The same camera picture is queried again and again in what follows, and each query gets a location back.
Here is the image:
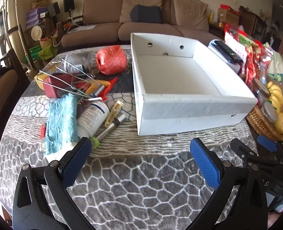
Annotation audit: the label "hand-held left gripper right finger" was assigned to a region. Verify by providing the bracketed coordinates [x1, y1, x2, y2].
[188, 138, 269, 230]

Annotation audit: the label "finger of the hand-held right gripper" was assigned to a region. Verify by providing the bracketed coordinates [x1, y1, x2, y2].
[257, 135, 283, 159]
[230, 138, 258, 170]

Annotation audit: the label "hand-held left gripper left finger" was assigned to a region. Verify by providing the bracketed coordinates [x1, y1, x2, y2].
[12, 136, 95, 230]

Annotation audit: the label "teal knitted cloth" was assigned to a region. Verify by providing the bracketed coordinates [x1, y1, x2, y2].
[45, 93, 81, 156]

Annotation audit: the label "white supplement bottle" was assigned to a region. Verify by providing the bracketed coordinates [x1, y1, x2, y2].
[77, 101, 110, 138]

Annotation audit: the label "green handled metal peeler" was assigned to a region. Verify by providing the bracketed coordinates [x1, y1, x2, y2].
[90, 113, 127, 148]

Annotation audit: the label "cream plastic clip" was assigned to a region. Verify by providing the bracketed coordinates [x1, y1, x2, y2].
[105, 100, 125, 127]

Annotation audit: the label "metal wire rack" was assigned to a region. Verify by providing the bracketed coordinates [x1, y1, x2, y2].
[39, 58, 103, 101]

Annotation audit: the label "white cardboard box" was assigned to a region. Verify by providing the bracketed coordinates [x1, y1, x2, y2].
[130, 32, 259, 136]

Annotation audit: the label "wicker basket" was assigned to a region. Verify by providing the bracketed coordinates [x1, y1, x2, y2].
[245, 104, 283, 142]

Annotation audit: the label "yellow pear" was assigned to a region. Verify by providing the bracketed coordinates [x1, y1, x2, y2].
[274, 113, 283, 135]

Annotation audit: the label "glass jar with grey lid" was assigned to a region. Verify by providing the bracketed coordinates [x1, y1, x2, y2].
[261, 103, 278, 124]

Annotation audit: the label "bunch of bananas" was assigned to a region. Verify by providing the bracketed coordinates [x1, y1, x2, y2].
[266, 81, 283, 113]

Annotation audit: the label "glass jar with brown lid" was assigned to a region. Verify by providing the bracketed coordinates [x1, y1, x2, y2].
[252, 78, 271, 108]

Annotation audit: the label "grey patterned tablecloth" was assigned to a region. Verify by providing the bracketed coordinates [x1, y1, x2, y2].
[0, 44, 259, 230]

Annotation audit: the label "small red box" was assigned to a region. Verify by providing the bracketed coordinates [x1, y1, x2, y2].
[73, 81, 88, 91]

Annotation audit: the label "maroon pouch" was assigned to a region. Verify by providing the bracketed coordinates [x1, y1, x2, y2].
[43, 74, 84, 99]

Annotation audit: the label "white and green bag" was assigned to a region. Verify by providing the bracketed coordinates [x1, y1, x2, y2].
[267, 51, 283, 83]

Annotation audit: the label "red and yellow plastic tool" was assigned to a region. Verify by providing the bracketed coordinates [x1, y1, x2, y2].
[84, 77, 118, 102]

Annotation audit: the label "small yellow box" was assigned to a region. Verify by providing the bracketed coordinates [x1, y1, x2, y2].
[34, 73, 48, 90]

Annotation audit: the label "red snack bags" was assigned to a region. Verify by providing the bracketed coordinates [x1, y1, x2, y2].
[224, 26, 273, 82]

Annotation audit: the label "black remote control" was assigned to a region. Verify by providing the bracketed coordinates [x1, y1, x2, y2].
[214, 41, 244, 63]

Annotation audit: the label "white floor lamp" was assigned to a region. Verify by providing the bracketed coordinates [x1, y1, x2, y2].
[14, 0, 38, 79]

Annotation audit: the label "brown wooden chair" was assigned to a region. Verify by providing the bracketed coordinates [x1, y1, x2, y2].
[0, 48, 29, 178]

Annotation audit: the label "clear jar with grey lid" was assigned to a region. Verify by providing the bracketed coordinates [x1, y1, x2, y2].
[65, 52, 94, 73]

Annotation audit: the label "red twine ball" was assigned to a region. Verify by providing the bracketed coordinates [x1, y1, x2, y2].
[96, 45, 128, 75]

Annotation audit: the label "green plastic bag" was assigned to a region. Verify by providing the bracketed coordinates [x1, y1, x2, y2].
[29, 45, 58, 61]

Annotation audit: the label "dark wooden cabinet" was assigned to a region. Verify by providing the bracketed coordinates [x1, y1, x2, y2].
[240, 10, 267, 39]

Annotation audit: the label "brown cardboard box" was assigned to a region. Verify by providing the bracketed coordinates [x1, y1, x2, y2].
[218, 8, 240, 27]

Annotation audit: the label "brown sofa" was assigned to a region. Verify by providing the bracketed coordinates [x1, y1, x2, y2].
[61, 0, 228, 48]

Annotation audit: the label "white papers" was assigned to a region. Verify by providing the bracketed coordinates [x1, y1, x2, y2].
[67, 25, 96, 33]

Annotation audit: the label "round printed tin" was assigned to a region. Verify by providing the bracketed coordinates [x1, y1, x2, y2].
[31, 25, 46, 41]

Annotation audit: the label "tan square cushion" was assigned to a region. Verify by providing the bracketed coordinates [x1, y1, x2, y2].
[171, 0, 209, 31]

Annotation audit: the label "stack of purple boxes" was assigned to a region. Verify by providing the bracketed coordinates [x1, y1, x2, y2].
[26, 7, 48, 28]

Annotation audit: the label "black speaker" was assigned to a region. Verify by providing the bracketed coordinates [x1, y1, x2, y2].
[63, 0, 75, 12]
[47, 2, 60, 17]

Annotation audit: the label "dark lumbar pillow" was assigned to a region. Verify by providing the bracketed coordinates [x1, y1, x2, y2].
[130, 4, 162, 24]

